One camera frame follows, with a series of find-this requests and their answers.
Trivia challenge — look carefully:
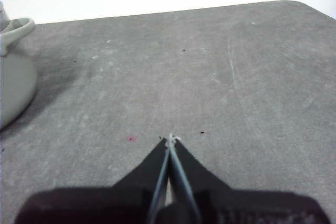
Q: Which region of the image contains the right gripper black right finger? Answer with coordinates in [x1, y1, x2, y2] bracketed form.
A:
[170, 138, 332, 224]

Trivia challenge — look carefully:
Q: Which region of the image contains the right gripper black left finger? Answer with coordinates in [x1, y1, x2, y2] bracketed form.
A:
[14, 138, 171, 224]

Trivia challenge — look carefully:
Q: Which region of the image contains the pale green electric pot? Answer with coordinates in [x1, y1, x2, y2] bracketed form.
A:
[0, 17, 37, 131]

